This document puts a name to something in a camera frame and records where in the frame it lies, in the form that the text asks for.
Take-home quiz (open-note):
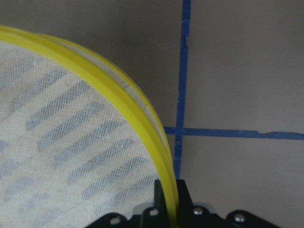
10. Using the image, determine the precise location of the yellow steamer basket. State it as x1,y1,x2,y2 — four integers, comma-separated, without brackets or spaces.
0,26,179,228

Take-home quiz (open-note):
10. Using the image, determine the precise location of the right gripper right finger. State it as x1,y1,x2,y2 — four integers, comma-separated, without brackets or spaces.
176,180,193,214

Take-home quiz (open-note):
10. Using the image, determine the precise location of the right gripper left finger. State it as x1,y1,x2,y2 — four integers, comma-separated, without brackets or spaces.
153,180,166,214

